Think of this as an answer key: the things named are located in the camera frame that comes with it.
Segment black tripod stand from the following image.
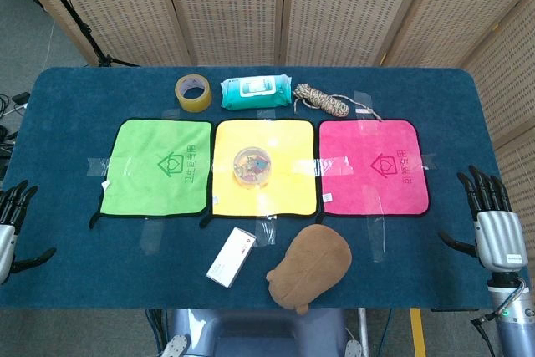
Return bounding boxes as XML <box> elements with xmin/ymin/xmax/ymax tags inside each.
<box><xmin>28</xmin><ymin>0</ymin><xmax>141</xmax><ymax>68</ymax></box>

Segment clear round plastic container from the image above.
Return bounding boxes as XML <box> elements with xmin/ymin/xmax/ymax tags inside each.
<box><xmin>232</xmin><ymin>146</ymin><xmax>272</xmax><ymax>186</ymax></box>

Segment bundle of twisted string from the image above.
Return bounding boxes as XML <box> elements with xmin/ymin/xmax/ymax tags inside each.
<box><xmin>292</xmin><ymin>83</ymin><xmax>384</xmax><ymax>122</ymax></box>

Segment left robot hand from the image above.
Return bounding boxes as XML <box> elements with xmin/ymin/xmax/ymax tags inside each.
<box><xmin>0</xmin><ymin>180</ymin><xmax>57</xmax><ymax>285</ymax></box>

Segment brown plush toy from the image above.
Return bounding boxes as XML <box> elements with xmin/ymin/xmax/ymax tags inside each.
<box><xmin>266</xmin><ymin>224</ymin><xmax>353</xmax><ymax>315</ymax></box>

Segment black cables on floor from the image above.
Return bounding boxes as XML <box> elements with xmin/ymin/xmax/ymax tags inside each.
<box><xmin>0</xmin><ymin>91</ymin><xmax>31</xmax><ymax>161</ymax></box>

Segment yellow microfibre cloth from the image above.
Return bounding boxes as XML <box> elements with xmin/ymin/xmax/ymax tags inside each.
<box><xmin>199</xmin><ymin>118</ymin><xmax>318</xmax><ymax>229</ymax></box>

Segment teal wet wipes pack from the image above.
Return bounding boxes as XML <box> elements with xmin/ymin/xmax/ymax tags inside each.
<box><xmin>219</xmin><ymin>74</ymin><xmax>293</xmax><ymax>110</ymax></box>

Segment green microfibre cloth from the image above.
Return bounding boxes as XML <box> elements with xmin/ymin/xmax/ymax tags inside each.
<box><xmin>88</xmin><ymin>118</ymin><xmax>214</xmax><ymax>230</ymax></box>

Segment woven folding screen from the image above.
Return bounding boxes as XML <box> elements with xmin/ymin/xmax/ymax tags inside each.
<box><xmin>3</xmin><ymin>0</ymin><xmax>535</xmax><ymax>224</ymax></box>

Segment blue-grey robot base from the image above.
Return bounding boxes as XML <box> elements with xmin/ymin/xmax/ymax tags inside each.
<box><xmin>145</xmin><ymin>308</ymin><xmax>371</xmax><ymax>357</ymax></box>

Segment white rectangular carton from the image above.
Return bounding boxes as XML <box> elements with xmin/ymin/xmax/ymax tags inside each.
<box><xmin>206</xmin><ymin>227</ymin><xmax>257</xmax><ymax>289</ymax></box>

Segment dark blue table cover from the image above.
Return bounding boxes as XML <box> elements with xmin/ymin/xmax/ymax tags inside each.
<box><xmin>0</xmin><ymin>65</ymin><xmax>502</xmax><ymax>311</ymax></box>

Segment yellowish packing tape roll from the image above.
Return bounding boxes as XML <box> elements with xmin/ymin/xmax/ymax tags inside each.
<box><xmin>174</xmin><ymin>74</ymin><xmax>213</xmax><ymax>114</ymax></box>

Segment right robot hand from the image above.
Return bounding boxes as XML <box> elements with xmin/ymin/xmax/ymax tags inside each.
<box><xmin>438</xmin><ymin>165</ymin><xmax>528</xmax><ymax>274</ymax></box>

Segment pink microfibre cloth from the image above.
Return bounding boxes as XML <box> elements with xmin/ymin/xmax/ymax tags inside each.
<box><xmin>314</xmin><ymin>119</ymin><xmax>431</xmax><ymax>225</ymax></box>

